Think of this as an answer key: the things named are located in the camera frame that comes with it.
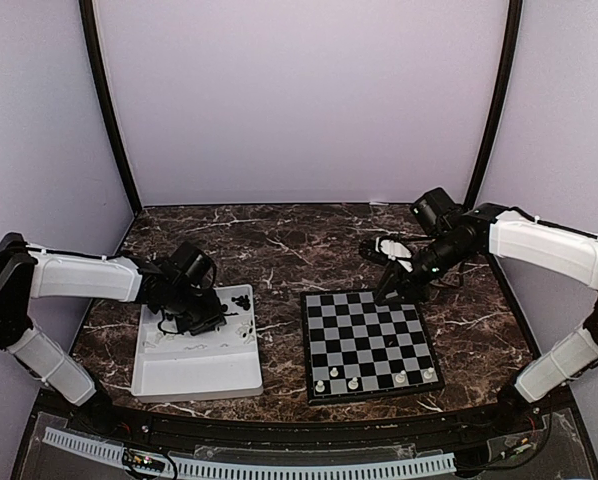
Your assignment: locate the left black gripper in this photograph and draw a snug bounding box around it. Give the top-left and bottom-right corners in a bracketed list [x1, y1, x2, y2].
[166, 284, 226, 336]

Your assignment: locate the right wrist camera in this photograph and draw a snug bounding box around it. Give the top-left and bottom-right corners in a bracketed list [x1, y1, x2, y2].
[410, 187, 465, 238]

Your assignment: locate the left black frame post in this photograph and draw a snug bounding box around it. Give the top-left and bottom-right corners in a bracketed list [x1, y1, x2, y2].
[78, 0, 143, 217]

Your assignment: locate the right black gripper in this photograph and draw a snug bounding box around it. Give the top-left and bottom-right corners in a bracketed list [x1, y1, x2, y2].
[375, 234, 471, 306]

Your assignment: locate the white slotted cable duct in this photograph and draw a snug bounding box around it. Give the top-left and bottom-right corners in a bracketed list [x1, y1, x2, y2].
[42, 427, 457, 479]

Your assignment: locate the black front rail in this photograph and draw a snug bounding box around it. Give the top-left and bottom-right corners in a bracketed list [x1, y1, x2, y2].
[100, 405, 530, 449]

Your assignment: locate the white plastic compartment tray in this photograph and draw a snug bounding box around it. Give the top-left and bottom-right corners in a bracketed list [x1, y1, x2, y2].
[130, 284, 263, 403]

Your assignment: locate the right black frame post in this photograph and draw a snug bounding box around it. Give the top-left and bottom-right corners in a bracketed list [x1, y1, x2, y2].
[463, 0, 523, 209]

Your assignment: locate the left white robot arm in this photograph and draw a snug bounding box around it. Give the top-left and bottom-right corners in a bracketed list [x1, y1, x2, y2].
[0, 232, 225, 436]

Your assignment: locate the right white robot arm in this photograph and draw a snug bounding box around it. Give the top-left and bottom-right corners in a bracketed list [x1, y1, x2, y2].
[369, 203, 598, 434]

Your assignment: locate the black frame post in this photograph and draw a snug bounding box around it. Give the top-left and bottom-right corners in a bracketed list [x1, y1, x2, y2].
[463, 0, 523, 209]
[78, 0, 143, 217]

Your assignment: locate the black and grey chessboard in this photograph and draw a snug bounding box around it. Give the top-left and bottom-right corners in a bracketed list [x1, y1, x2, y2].
[300, 289, 445, 406]

